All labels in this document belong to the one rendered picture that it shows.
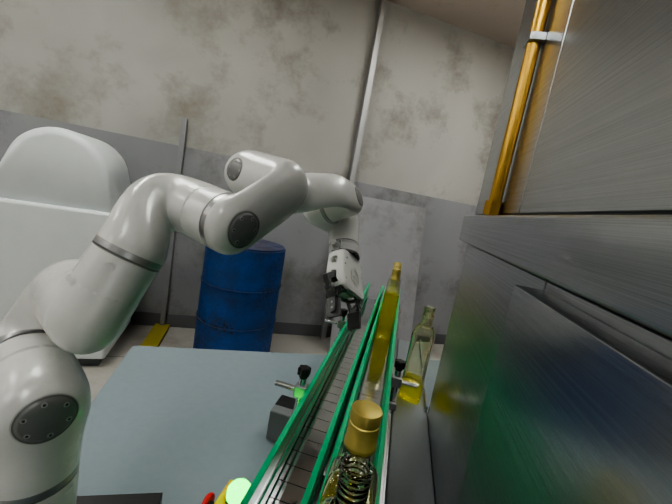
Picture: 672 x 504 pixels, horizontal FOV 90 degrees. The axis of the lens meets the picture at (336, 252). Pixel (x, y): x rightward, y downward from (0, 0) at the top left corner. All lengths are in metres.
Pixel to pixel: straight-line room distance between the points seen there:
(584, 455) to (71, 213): 2.56
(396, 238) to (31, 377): 3.04
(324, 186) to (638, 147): 0.49
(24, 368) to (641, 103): 0.64
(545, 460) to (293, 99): 3.16
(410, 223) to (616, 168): 3.08
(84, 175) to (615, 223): 2.55
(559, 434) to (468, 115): 3.73
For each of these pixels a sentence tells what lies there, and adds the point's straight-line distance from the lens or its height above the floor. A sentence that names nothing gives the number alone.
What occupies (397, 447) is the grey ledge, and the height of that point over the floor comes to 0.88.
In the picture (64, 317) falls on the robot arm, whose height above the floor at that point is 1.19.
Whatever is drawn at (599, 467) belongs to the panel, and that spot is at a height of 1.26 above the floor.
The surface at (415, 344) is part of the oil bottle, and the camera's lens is 0.94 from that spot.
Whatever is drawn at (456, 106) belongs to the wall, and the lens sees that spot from 3.86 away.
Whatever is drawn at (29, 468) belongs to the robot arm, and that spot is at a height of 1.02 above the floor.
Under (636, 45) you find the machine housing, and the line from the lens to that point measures 0.40.
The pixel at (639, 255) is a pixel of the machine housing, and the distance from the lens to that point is 0.25.
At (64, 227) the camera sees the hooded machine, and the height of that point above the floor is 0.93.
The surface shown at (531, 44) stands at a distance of 0.70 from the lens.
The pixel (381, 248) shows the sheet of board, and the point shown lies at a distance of 3.24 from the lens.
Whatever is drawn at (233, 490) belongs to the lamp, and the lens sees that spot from 0.73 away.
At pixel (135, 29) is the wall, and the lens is 3.47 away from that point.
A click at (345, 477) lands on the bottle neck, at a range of 0.35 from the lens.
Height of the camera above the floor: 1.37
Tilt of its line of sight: 8 degrees down
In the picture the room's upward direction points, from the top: 10 degrees clockwise
